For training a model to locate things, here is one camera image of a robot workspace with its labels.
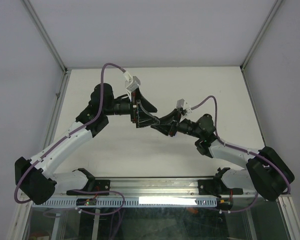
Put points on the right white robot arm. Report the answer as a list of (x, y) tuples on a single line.
[(262, 170)]

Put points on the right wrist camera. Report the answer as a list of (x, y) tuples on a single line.
[(184, 108)]

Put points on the white slotted cable duct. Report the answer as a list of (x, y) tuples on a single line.
[(132, 202)]

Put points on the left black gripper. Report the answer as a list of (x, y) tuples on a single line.
[(142, 119)]

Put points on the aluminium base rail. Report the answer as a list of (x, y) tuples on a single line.
[(182, 187)]

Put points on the metal corner frame post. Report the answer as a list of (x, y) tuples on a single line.
[(261, 33)]

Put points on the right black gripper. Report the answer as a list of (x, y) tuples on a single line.
[(174, 117)]

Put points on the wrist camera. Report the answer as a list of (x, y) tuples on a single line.
[(184, 108), (131, 82)]

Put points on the left metal frame post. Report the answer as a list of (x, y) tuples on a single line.
[(29, 8)]

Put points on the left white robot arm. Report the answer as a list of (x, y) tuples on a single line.
[(36, 176)]

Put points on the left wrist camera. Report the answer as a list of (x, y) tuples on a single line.
[(131, 82)]

